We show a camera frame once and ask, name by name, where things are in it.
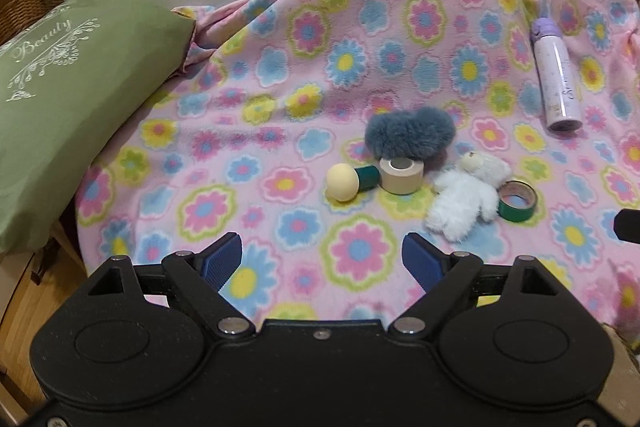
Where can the black metal stand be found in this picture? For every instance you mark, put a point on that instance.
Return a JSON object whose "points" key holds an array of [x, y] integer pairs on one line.
{"points": [[45, 264]]}

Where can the green pillow with white print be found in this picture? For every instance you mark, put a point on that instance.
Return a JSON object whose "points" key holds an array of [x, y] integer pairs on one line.
{"points": [[75, 117]]}

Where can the pink flowered fleece blanket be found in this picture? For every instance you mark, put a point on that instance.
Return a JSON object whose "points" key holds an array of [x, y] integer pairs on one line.
{"points": [[310, 117]]}

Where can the blue fluffy scrunchie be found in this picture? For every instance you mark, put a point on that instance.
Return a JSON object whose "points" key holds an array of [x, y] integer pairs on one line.
{"points": [[407, 132]]}

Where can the cream ball green wooden peg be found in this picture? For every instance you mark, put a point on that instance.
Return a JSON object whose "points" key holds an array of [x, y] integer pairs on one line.
{"points": [[342, 183]]}

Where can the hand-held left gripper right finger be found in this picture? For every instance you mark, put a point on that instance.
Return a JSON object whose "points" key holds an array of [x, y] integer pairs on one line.
{"points": [[425, 259]]}

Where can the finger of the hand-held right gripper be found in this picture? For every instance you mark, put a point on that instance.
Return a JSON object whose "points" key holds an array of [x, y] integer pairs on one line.
{"points": [[629, 226]]}

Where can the green tape roll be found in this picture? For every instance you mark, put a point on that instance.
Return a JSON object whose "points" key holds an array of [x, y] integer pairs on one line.
{"points": [[515, 209]]}

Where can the beige tape roll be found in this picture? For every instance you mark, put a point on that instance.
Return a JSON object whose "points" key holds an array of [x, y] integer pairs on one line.
{"points": [[400, 179]]}

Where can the white bottle with purple cap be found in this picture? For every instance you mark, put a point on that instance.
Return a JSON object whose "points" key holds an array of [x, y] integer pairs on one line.
{"points": [[557, 77]]}

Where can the white fluffy plush bear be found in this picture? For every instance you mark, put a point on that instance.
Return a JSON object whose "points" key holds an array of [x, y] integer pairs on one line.
{"points": [[460, 202]]}

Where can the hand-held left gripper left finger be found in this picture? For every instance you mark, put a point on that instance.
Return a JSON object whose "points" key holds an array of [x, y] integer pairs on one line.
{"points": [[222, 259]]}

